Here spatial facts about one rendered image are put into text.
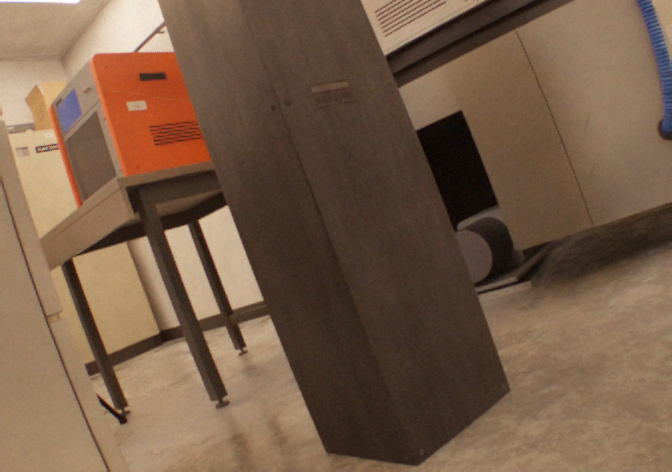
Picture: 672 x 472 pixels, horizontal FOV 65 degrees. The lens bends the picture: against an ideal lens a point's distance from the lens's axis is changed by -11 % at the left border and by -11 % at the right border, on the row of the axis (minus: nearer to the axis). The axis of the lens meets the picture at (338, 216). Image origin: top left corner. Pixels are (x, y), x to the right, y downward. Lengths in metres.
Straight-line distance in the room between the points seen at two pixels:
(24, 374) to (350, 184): 0.53
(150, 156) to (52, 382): 1.37
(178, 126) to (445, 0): 0.92
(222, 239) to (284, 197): 3.30
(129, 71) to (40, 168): 2.91
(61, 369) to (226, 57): 0.57
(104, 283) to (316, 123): 3.95
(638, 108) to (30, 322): 1.35
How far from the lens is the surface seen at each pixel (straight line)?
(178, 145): 1.90
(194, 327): 1.70
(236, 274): 4.13
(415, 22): 1.77
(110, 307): 4.67
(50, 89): 5.11
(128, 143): 1.79
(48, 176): 4.75
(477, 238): 1.80
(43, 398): 0.50
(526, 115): 1.56
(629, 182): 1.52
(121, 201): 1.66
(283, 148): 0.82
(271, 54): 0.85
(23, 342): 0.50
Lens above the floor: 0.36
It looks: 1 degrees up
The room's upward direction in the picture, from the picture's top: 21 degrees counter-clockwise
